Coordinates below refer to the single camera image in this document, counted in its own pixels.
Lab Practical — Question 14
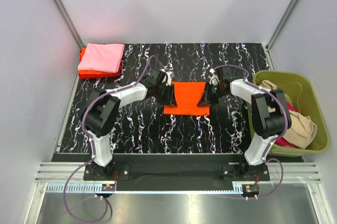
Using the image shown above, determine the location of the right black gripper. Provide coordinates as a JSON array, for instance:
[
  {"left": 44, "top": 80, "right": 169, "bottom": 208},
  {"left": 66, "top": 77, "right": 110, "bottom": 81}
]
[{"left": 197, "top": 82, "right": 227, "bottom": 108}]

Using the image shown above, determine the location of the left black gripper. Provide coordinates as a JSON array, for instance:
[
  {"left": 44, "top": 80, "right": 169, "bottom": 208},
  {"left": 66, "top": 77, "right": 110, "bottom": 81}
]
[{"left": 155, "top": 83, "right": 177, "bottom": 107}]

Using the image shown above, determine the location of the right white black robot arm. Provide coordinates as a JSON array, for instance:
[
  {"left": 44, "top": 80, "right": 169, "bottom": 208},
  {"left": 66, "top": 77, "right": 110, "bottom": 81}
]
[{"left": 197, "top": 79, "right": 291, "bottom": 180}]

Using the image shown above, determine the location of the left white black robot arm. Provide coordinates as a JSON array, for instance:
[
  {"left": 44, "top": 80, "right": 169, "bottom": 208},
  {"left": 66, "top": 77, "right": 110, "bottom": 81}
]
[{"left": 82, "top": 69, "right": 177, "bottom": 180}]

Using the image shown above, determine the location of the black marble pattern mat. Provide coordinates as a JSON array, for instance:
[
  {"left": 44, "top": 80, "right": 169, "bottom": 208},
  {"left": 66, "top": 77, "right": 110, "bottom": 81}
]
[{"left": 61, "top": 43, "right": 269, "bottom": 154}]

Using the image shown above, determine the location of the folded pink t shirt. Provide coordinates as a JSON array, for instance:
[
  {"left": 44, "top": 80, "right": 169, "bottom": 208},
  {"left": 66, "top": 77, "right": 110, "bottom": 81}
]
[{"left": 78, "top": 43, "right": 125, "bottom": 74}]

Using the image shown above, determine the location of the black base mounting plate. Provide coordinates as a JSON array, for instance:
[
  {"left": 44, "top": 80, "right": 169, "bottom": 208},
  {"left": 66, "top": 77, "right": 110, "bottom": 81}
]
[{"left": 84, "top": 154, "right": 270, "bottom": 193}]

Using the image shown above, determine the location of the magenta garment in basket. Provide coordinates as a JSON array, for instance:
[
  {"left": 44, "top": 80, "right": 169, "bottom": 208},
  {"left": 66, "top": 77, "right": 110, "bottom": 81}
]
[{"left": 275, "top": 102, "right": 297, "bottom": 148}]

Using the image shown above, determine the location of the folded red orange t shirt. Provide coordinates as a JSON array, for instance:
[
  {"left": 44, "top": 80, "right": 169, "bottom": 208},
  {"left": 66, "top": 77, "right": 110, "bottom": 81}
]
[{"left": 78, "top": 48, "right": 122, "bottom": 79}]

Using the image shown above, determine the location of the olive green plastic basket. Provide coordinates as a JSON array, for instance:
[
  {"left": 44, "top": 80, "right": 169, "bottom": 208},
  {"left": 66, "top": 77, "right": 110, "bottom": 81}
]
[{"left": 252, "top": 70, "right": 330, "bottom": 157}]

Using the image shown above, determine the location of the beige garment in basket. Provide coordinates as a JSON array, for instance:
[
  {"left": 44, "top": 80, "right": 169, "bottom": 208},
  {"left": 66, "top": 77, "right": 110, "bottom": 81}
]
[{"left": 259, "top": 79, "right": 318, "bottom": 150}]

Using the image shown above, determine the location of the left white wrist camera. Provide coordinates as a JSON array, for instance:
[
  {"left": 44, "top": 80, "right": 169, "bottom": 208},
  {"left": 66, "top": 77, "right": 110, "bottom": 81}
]
[{"left": 162, "top": 71, "right": 174, "bottom": 86}]

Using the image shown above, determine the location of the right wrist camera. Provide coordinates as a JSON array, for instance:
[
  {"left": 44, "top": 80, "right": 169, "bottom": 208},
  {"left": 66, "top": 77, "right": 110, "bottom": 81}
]
[{"left": 208, "top": 65, "right": 238, "bottom": 85}]

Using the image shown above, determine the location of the right aluminium frame post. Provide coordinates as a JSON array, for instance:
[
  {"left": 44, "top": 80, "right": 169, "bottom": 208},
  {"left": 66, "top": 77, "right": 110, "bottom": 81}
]
[{"left": 265, "top": 0, "right": 316, "bottom": 50}]

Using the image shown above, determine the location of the aluminium frame post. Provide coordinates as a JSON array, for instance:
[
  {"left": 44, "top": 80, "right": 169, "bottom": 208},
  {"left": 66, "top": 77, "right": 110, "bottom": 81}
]
[
  {"left": 52, "top": 0, "right": 84, "bottom": 48},
  {"left": 265, "top": 0, "right": 316, "bottom": 50}
]

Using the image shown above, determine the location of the white slotted cable duct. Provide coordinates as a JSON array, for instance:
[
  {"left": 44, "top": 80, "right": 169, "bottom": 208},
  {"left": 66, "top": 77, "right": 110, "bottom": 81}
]
[{"left": 46, "top": 183, "right": 116, "bottom": 194}]

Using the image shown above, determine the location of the left aluminium frame post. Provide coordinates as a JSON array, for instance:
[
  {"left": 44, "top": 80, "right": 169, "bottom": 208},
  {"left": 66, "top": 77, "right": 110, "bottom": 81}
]
[{"left": 52, "top": 0, "right": 84, "bottom": 48}]

